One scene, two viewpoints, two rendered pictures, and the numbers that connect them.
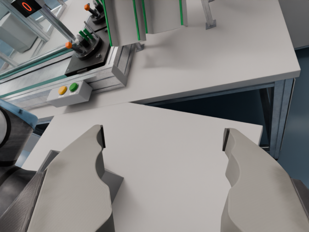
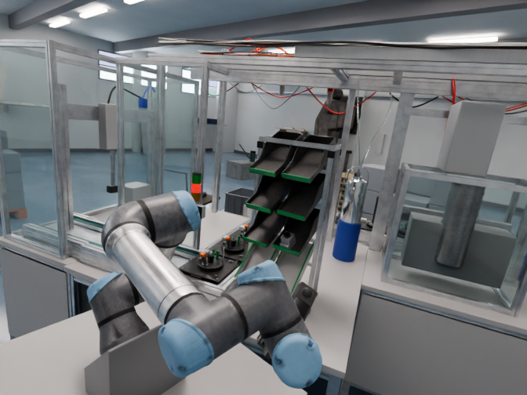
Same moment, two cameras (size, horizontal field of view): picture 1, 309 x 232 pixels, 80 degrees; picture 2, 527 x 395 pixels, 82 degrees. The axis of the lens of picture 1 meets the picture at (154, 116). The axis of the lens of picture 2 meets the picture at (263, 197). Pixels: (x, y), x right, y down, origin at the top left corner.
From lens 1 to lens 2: 0.75 m
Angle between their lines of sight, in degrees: 40
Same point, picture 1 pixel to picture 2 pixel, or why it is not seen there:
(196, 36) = not seen: hidden behind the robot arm
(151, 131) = (226, 356)
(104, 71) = (216, 289)
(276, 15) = (348, 333)
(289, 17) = (372, 353)
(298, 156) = not seen: outside the picture
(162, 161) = (225, 381)
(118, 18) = (250, 264)
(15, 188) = (135, 320)
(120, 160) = not seen: hidden behind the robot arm
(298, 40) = (377, 384)
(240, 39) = (320, 333)
